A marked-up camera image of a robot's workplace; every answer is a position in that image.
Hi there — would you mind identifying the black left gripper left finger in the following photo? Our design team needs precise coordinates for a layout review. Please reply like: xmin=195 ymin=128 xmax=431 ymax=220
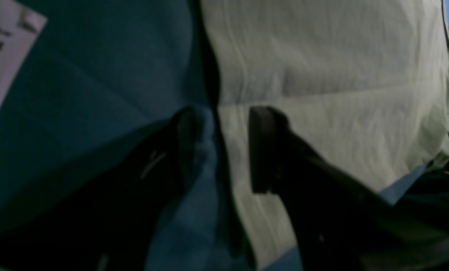
xmin=0 ymin=107 xmax=197 ymax=271

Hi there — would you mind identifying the green T-shirt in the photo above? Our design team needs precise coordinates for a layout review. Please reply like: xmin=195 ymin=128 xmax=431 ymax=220
xmin=200 ymin=0 xmax=449 ymax=271

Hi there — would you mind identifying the blue table cloth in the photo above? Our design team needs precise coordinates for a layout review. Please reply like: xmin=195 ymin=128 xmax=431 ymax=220
xmin=0 ymin=0 xmax=449 ymax=271

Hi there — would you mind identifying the white printed card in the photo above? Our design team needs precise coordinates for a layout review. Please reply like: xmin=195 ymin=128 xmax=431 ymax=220
xmin=0 ymin=0 xmax=47 ymax=108

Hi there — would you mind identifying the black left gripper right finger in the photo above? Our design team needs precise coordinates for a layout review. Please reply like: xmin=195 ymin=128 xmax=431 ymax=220
xmin=249 ymin=106 xmax=449 ymax=271

